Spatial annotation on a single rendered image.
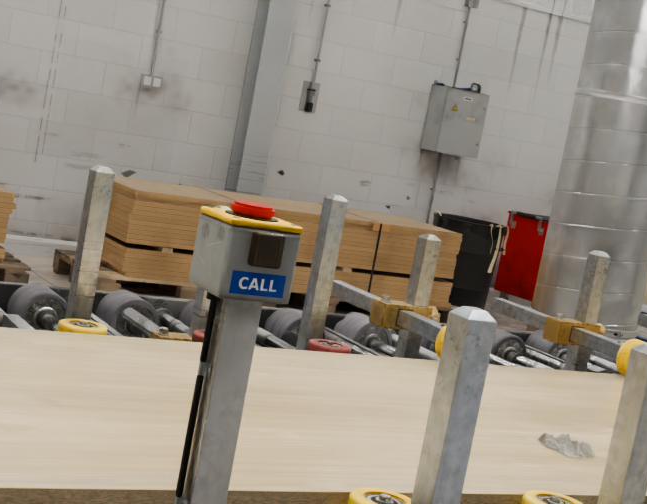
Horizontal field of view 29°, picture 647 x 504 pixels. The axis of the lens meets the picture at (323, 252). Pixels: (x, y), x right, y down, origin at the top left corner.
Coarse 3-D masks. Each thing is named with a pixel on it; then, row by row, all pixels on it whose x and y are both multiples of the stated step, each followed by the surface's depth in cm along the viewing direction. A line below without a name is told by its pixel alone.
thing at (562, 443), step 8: (544, 440) 185; (552, 440) 183; (560, 440) 184; (568, 440) 183; (576, 440) 181; (560, 448) 182; (568, 448) 181; (576, 448) 181; (584, 448) 183; (568, 456) 180; (576, 456) 180; (584, 456) 181
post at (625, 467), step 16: (640, 352) 136; (640, 368) 136; (624, 384) 138; (640, 384) 136; (624, 400) 137; (640, 400) 135; (624, 416) 137; (640, 416) 135; (624, 432) 137; (640, 432) 136; (624, 448) 137; (640, 448) 136; (608, 464) 139; (624, 464) 136; (640, 464) 137; (608, 480) 138; (624, 480) 136; (640, 480) 137; (608, 496) 138; (624, 496) 136; (640, 496) 138
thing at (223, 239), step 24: (216, 216) 109; (240, 216) 108; (216, 240) 108; (240, 240) 107; (288, 240) 109; (192, 264) 112; (216, 264) 108; (240, 264) 107; (288, 264) 109; (216, 288) 107; (288, 288) 110
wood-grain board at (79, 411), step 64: (0, 384) 162; (64, 384) 168; (128, 384) 174; (192, 384) 181; (256, 384) 189; (320, 384) 197; (384, 384) 206; (512, 384) 226; (576, 384) 238; (0, 448) 136; (64, 448) 140; (128, 448) 145; (256, 448) 154; (320, 448) 160; (384, 448) 166; (512, 448) 179
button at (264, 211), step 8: (240, 200) 112; (232, 208) 110; (240, 208) 109; (248, 208) 109; (256, 208) 109; (264, 208) 109; (272, 208) 110; (248, 216) 109; (256, 216) 109; (264, 216) 109; (272, 216) 110
